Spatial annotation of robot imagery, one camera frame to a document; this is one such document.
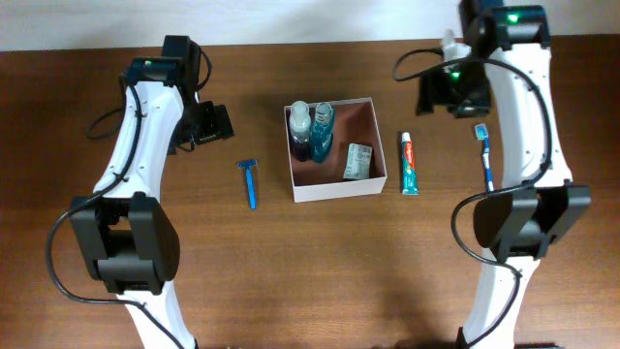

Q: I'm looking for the blue white toothbrush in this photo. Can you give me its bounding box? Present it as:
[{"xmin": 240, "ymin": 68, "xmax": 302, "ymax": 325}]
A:
[{"xmin": 475, "ymin": 123, "xmax": 494, "ymax": 192}]

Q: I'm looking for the blue disposable razor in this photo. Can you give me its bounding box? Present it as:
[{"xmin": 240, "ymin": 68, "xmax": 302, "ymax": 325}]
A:
[{"xmin": 237, "ymin": 160, "xmax": 257, "ymax": 209}]

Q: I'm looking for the clear purple soap dispenser bottle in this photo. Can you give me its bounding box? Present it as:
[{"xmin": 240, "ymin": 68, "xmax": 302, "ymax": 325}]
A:
[{"xmin": 289, "ymin": 101, "xmax": 312, "ymax": 162}]

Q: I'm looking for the Colgate toothpaste tube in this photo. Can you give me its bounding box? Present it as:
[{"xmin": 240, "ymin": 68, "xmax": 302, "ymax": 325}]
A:
[{"xmin": 401, "ymin": 132, "xmax": 419, "ymax": 196}]

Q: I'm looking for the teal Listerine mouthwash bottle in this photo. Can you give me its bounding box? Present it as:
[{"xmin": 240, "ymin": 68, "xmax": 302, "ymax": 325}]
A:
[{"xmin": 311, "ymin": 103, "xmax": 335, "ymax": 163}]

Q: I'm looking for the green white Dettol soap box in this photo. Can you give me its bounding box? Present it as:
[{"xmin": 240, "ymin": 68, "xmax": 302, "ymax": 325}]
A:
[{"xmin": 343, "ymin": 143, "xmax": 373, "ymax": 180}]

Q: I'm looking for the pink cardboard box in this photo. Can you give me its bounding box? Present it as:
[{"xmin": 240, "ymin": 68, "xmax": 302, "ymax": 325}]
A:
[{"xmin": 289, "ymin": 98, "xmax": 388, "ymax": 203}]

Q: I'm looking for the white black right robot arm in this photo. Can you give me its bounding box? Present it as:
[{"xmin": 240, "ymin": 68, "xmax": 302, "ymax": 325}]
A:
[{"xmin": 417, "ymin": 0, "xmax": 591, "ymax": 348}]

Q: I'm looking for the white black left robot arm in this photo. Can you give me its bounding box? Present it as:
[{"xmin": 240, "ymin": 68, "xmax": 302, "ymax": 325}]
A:
[{"xmin": 69, "ymin": 35, "xmax": 233, "ymax": 348}]

